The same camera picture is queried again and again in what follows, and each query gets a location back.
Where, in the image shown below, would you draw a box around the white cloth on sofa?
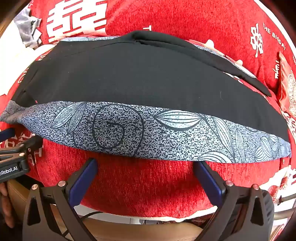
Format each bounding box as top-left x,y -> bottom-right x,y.
0,21 -> 54,95

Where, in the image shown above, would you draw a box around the black grey patterned pants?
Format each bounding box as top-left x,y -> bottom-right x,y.
1,31 -> 292,163

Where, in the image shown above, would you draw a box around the red embroidered cushion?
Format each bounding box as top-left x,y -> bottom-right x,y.
277,52 -> 295,138

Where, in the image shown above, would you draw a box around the person's left hand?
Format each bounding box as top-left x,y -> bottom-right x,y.
0,183 -> 15,228

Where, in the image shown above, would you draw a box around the grey crumpled cloth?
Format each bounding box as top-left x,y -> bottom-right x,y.
13,6 -> 42,50

